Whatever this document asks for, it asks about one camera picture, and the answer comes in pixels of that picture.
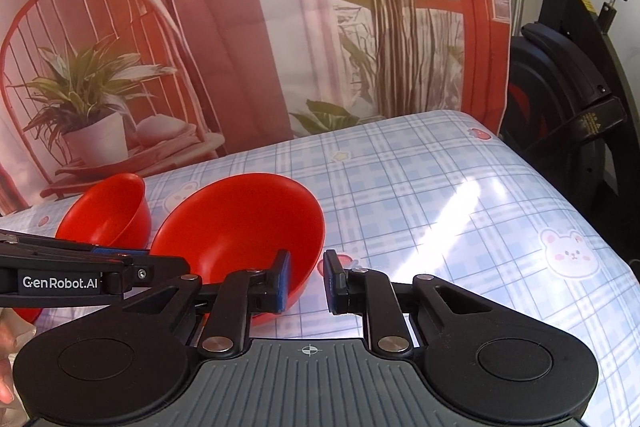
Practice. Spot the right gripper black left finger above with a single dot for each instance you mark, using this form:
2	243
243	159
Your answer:
230	306

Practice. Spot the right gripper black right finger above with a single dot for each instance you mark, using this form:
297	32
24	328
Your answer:
370	295

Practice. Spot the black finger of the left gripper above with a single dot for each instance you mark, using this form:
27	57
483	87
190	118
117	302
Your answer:
145	274
38	241

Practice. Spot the red bowl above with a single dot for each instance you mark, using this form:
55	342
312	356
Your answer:
113	213
241	223
29	315

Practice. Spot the person's left hand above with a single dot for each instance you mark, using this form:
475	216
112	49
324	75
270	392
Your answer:
14	334

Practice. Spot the blue plaid tablecloth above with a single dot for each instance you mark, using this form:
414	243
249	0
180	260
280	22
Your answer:
520	314

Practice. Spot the printed backdrop curtain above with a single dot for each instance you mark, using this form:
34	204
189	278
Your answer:
91	87

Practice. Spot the black exercise bike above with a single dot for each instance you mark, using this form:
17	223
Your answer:
570	115

